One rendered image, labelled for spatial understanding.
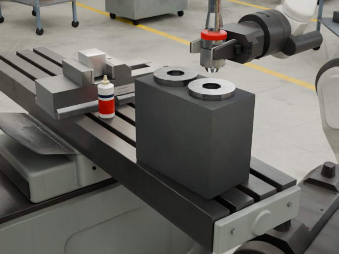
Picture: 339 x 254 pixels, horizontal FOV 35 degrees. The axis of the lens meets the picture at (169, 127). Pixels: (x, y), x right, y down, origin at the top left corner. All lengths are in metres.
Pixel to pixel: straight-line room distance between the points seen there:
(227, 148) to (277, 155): 2.19
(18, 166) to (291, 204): 0.70
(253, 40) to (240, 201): 0.30
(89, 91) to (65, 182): 0.24
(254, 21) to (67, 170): 0.63
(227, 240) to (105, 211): 0.58
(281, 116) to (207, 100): 2.77
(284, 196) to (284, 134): 2.39
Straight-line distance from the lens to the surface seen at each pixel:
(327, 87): 1.36
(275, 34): 1.05
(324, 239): 1.54
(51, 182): 1.39
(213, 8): 0.95
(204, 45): 0.96
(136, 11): 5.95
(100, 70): 1.44
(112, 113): 1.36
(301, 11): 1.11
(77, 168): 1.39
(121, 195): 1.52
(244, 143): 1.04
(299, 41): 1.09
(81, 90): 1.39
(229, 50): 0.97
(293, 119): 3.70
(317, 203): 1.65
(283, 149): 3.27
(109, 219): 1.55
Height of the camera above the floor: 1.45
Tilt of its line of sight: 25 degrees down
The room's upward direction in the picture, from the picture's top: straight up
